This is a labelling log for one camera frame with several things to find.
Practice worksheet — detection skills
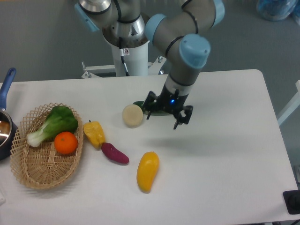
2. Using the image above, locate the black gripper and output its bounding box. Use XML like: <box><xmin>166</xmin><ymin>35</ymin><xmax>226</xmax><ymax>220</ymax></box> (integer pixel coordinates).
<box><xmin>142</xmin><ymin>85</ymin><xmax>193</xmax><ymax>130</ymax></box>

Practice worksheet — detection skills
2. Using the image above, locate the yellow mango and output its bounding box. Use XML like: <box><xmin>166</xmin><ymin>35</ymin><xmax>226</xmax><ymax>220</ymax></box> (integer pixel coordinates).
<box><xmin>136</xmin><ymin>151</ymin><xmax>160</xmax><ymax>193</ymax></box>

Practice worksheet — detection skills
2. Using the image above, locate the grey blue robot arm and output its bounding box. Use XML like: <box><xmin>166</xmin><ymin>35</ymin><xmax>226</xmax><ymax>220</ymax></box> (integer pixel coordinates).
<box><xmin>75</xmin><ymin>0</ymin><xmax>225</xmax><ymax>125</ymax></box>

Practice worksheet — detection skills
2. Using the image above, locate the green cucumber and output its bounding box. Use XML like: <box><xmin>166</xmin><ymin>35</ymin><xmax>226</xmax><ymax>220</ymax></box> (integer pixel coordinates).
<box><xmin>133</xmin><ymin>101</ymin><xmax>170</xmax><ymax>116</ymax></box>

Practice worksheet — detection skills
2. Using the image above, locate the purple sweet potato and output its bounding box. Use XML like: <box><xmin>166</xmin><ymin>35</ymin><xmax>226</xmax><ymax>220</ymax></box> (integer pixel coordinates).
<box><xmin>101</xmin><ymin>142</ymin><xmax>129</xmax><ymax>165</ymax></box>

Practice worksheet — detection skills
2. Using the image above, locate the yellow bell pepper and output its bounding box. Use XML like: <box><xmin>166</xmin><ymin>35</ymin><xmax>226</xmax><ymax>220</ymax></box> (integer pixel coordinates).
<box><xmin>83</xmin><ymin>121</ymin><xmax>105</xmax><ymax>149</ymax></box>

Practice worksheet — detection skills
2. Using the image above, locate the green bok choy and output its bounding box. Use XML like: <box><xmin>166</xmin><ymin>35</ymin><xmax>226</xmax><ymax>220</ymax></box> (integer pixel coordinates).
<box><xmin>27</xmin><ymin>105</ymin><xmax>78</xmax><ymax>147</ymax></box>

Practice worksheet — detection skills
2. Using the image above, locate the orange tangerine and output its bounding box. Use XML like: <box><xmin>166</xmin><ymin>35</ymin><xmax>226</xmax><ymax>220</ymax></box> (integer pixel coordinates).
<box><xmin>54</xmin><ymin>132</ymin><xmax>78</xmax><ymax>154</ymax></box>

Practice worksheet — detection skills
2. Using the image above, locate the woven wicker basket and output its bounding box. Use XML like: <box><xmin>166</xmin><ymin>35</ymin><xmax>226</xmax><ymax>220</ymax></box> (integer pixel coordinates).
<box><xmin>10</xmin><ymin>103</ymin><xmax>83</xmax><ymax>189</ymax></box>

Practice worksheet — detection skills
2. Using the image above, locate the blue plastic bag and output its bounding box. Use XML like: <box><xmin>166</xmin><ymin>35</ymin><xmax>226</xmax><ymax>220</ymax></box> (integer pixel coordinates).
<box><xmin>256</xmin><ymin>0</ymin><xmax>300</xmax><ymax>22</ymax></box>

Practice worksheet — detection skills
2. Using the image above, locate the black device at edge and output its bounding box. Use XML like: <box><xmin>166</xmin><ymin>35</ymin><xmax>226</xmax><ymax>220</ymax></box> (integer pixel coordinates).
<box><xmin>283</xmin><ymin>190</ymin><xmax>300</xmax><ymax>215</ymax></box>

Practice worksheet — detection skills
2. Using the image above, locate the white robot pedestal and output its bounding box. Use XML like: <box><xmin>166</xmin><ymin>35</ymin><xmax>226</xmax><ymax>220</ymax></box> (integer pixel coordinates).
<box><xmin>81</xmin><ymin>13</ymin><xmax>167</xmax><ymax>79</ymax></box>

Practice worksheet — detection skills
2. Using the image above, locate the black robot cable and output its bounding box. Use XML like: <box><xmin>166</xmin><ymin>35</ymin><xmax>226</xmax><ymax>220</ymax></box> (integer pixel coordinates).
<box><xmin>118</xmin><ymin>37</ymin><xmax>130</xmax><ymax>77</ymax></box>

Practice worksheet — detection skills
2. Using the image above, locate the white side frame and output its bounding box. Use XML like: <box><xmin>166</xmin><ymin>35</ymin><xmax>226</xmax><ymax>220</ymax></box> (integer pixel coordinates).
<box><xmin>277</xmin><ymin>80</ymin><xmax>300</xmax><ymax>126</ymax></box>

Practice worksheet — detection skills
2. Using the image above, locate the blue handled saucepan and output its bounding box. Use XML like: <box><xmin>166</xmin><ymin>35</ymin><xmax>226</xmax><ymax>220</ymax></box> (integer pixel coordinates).
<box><xmin>0</xmin><ymin>67</ymin><xmax>17</xmax><ymax>160</ymax></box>

